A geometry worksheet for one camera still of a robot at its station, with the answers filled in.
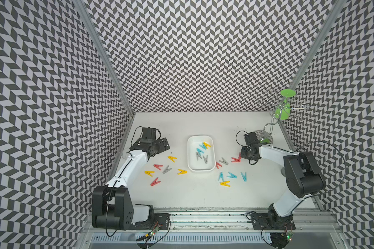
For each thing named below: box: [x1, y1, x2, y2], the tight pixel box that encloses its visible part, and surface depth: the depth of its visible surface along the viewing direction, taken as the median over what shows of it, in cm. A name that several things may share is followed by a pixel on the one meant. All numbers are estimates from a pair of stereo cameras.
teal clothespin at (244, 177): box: [240, 171, 248, 183], surface depth 89 cm
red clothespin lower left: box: [150, 177, 162, 187], surface depth 86 cm
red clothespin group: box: [231, 151, 242, 163], surface depth 96 cm
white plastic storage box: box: [187, 134, 217, 172], surface depth 98 cm
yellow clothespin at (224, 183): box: [219, 180, 231, 188], surface depth 87 cm
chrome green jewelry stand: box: [257, 89, 311, 145], surface depth 83 cm
